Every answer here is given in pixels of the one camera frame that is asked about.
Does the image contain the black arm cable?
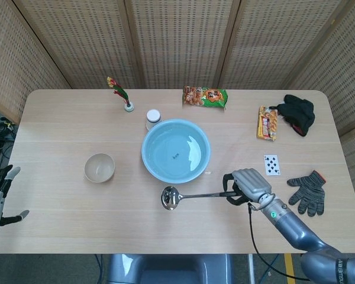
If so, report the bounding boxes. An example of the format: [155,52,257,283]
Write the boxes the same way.
[247,202,311,281]

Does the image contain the grey robot torso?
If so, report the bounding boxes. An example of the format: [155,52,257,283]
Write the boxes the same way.
[108,253,234,284]

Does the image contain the yellow snack box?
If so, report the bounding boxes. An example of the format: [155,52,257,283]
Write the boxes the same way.
[256,105,279,142]

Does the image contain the beige bowl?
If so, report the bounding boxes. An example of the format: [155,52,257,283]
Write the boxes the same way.
[83,153,116,184]

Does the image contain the woven rattan folding screen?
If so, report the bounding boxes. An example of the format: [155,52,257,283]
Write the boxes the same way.
[0,0,355,184]

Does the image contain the black fabric glove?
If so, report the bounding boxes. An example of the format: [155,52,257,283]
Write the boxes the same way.
[268,94,316,137]

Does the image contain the metal ladle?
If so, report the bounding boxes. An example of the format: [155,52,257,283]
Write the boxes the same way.
[160,186,240,211]

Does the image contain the spades playing card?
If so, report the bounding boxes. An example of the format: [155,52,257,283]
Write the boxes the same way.
[263,154,281,176]

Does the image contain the small white-capped jar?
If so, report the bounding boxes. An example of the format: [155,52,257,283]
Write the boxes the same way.
[145,109,162,131]

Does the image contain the grey knit glove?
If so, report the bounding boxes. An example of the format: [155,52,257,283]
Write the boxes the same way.
[286,170,326,217]

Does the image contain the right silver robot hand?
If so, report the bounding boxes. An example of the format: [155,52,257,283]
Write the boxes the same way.
[222,167,275,206]

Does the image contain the light blue plastic basin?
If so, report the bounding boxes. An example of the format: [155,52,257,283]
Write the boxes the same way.
[141,118,211,183]

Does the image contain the white table leg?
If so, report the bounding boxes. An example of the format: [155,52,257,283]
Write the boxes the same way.
[247,253,256,284]

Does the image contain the green orange snack bag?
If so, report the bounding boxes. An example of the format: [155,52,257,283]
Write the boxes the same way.
[182,86,228,109]

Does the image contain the colourful feather shuttlecock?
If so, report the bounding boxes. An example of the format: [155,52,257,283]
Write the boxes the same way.
[106,76,135,112]

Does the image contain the black cable bundle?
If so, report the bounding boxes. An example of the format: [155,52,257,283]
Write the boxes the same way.
[0,117,17,157]

